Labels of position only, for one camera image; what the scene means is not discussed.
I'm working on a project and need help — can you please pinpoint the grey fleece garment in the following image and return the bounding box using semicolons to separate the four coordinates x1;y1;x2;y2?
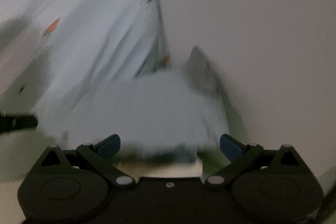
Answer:
35;47;229;162

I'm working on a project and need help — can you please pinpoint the black left gripper tip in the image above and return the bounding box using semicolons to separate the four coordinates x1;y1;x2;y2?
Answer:
0;111;38;134

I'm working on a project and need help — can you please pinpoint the pale green storage bag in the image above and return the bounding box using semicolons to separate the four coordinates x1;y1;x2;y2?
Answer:
1;0;168;113

